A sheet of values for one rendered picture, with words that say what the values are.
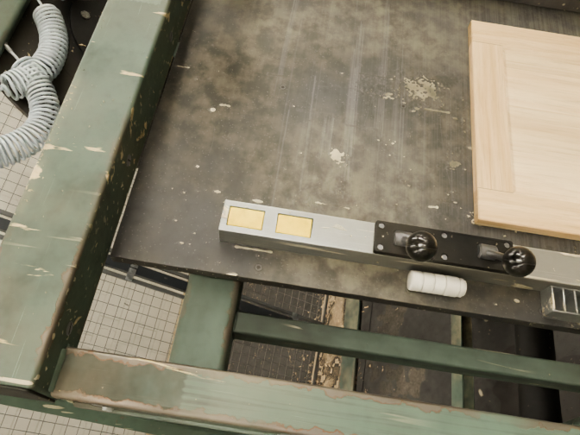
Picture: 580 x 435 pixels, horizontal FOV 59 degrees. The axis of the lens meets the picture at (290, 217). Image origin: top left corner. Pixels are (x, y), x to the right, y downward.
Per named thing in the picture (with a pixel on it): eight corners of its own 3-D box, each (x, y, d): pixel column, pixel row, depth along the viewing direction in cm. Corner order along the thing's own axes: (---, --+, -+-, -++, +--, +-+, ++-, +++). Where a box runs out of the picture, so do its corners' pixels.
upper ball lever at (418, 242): (412, 253, 74) (438, 266, 61) (386, 249, 74) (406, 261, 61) (416, 227, 74) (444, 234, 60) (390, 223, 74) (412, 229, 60)
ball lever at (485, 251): (494, 266, 74) (539, 281, 61) (468, 262, 74) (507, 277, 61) (499, 240, 74) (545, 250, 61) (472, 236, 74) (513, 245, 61)
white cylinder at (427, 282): (406, 293, 75) (460, 301, 75) (412, 286, 72) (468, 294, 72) (406, 274, 76) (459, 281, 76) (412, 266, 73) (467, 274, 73)
